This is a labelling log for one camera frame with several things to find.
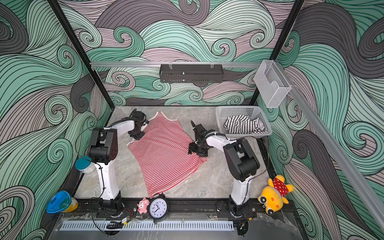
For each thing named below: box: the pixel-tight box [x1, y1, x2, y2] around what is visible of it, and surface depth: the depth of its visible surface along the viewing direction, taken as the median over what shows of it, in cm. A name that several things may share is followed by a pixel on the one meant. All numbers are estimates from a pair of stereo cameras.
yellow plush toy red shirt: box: [257, 174, 294, 215], surface depth 74 cm
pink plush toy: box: [137, 197, 150, 215], surface depth 73 cm
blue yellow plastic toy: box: [46, 190, 79, 214], surface depth 68 cm
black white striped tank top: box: [223, 115, 268, 134], surface depth 107 cm
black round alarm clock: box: [148, 192, 169, 225], surface depth 73 cm
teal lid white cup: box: [75, 155, 96, 174], surface depth 83 cm
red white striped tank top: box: [127, 111, 208, 198], surface depth 94 cm
